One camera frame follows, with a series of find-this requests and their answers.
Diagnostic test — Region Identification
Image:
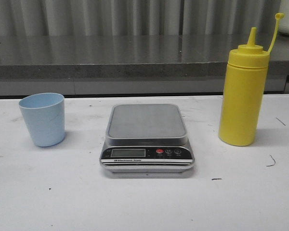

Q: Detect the light blue plastic cup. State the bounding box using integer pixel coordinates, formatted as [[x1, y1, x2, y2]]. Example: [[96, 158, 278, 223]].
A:
[[19, 92, 65, 147]]

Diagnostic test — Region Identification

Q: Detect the yellow squeeze bottle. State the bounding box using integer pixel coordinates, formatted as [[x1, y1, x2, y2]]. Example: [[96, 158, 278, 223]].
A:
[[218, 13, 285, 146]]

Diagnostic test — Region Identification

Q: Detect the silver electronic kitchen scale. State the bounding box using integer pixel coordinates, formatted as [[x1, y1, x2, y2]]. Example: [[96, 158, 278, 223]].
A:
[[100, 103, 195, 173]]

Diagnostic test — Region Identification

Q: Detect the grey stone counter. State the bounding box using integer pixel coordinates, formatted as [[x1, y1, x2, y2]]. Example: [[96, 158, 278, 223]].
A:
[[0, 33, 289, 97]]

